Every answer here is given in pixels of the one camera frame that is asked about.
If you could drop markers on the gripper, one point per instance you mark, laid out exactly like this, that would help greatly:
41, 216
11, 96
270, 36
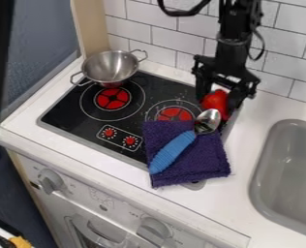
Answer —
231, 61

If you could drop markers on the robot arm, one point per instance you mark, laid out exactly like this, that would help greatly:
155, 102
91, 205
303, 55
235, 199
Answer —
234, 19

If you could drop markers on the silver pot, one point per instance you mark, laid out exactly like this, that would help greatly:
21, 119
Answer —
110, 66

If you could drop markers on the red toy pepper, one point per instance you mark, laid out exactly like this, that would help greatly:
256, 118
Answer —
216, 101

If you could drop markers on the purple cloth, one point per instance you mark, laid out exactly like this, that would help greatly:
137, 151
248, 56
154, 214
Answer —
198, 158

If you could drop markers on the toy sink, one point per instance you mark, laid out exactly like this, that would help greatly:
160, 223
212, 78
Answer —
289, 177

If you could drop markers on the toy stove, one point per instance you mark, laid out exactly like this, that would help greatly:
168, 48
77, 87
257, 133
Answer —
82, 113

